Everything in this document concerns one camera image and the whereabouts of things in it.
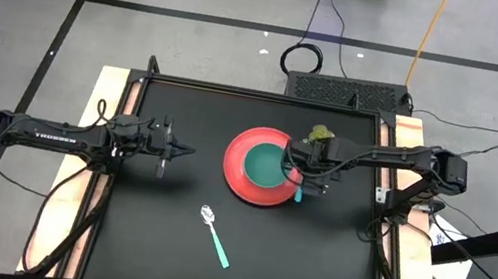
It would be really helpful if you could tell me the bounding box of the white paper sheet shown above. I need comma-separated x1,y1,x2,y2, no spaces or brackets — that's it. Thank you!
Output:
419,214,482,279

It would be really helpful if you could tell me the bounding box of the yellow cable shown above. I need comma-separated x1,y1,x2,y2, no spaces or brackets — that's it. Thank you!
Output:
403,0,453,93

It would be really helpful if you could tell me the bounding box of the red orange plate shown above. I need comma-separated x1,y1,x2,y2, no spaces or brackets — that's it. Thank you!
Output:
216,120,313,214

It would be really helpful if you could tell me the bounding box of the teal green bowl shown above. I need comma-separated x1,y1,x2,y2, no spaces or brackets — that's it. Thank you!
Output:
239,138,299,195

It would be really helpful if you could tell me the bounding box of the black frame handle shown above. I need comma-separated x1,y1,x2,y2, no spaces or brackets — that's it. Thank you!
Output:
144,54,164,78
348,90,363,112

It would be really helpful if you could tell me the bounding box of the spoon with mint handle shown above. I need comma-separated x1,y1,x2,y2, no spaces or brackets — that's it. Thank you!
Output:
191,203,240,271

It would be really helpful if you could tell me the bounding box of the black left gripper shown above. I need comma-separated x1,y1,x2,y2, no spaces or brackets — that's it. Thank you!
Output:
140,112,202,185

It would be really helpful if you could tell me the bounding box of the black aluminium table frame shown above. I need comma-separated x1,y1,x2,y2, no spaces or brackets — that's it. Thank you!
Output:
21,54,475,279

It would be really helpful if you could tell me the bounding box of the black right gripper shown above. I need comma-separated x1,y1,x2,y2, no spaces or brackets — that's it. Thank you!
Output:
277,129,348,200

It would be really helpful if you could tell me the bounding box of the fork with blue handle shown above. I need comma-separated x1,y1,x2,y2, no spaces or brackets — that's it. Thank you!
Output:
292,183,306,206

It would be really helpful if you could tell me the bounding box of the black floor cable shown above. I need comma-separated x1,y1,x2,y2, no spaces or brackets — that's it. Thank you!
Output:
296,0,329,49
314,0,363,80

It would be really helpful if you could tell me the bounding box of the coiled black cable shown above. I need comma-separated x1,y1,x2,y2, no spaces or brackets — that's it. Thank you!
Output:
276,38,328,83

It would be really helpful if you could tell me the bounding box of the black perforated computer case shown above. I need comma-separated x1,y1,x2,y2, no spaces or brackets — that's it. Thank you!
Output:
283,65,417,119

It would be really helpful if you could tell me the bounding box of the silver metal bracket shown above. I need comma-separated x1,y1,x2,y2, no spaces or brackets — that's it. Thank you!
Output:
371,184,393,207

